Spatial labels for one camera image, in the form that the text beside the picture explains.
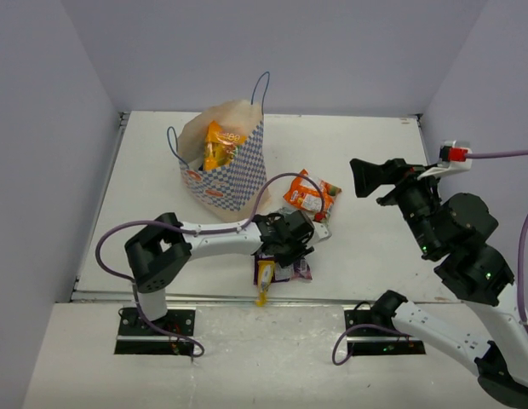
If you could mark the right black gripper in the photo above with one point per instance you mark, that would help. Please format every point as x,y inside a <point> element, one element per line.
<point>370,175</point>

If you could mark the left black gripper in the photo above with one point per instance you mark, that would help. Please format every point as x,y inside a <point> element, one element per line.
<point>295,254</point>

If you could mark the purple snack packet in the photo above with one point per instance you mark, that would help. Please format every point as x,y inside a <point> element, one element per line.
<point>298,270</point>

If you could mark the small yellow snack packet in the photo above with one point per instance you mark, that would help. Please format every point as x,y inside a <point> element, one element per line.
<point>265,275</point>

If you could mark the grey snack wrapper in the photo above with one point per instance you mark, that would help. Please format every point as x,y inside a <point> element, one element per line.
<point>287,211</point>

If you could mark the orange fruit candy bag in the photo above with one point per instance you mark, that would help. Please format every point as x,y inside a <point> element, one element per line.
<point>312,195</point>

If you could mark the blue checkered paper bag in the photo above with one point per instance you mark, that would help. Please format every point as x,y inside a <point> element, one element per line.
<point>230,191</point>

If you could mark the yellow orange snack bag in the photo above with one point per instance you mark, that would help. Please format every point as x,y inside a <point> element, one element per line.
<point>221,146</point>

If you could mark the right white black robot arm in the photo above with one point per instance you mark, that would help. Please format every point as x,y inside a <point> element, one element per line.
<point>453,233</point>

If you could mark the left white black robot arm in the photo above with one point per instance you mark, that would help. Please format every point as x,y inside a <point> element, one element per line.
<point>160,250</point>

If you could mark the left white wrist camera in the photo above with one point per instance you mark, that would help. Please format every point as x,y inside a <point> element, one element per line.
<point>321,230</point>

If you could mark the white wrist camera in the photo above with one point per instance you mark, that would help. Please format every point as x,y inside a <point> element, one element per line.
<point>453,159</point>
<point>321,230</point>

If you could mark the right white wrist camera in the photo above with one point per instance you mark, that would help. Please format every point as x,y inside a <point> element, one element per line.
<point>453,159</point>

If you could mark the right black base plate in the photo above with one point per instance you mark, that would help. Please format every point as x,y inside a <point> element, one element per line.
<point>366,335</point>

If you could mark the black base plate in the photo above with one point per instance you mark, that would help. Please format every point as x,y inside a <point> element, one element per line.
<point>135,337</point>
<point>366,335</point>

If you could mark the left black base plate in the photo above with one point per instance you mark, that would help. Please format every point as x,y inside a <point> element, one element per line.
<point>135,337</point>

